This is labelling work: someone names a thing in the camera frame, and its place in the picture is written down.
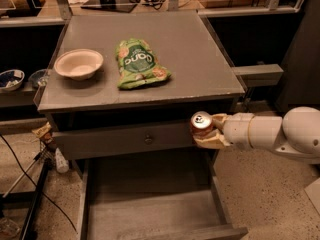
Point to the brown snack packet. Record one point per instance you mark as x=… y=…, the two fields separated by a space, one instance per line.
x=44 y=134

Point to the blue white bowl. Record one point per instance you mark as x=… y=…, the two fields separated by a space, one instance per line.
x=11 y=80

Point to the grey side shelf block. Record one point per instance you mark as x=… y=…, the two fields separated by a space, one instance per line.
x=259 y=75

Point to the black monitor stand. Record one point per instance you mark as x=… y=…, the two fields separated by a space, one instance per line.
x=122 y=6

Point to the green chip bag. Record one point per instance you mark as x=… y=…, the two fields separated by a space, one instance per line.
x=138 y=65

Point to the white paper bowl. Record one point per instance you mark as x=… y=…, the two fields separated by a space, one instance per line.
x=78 y=64

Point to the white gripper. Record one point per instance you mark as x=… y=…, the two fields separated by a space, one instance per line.
x=237 y=129

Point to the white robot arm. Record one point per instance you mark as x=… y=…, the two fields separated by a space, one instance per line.
x=296 y=135

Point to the white plastic bottle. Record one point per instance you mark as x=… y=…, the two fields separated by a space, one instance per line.
x=62 y=165

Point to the open middle drawer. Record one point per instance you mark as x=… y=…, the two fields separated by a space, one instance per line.
x=162 y=195

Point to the red coke can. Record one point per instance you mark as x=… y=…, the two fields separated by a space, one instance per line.
x=201 y=124

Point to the grey small bowl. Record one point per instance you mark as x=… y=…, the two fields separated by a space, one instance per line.
x=39 y=78

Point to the grey drawer cabinet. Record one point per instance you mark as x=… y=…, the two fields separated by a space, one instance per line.
x=201 y=78

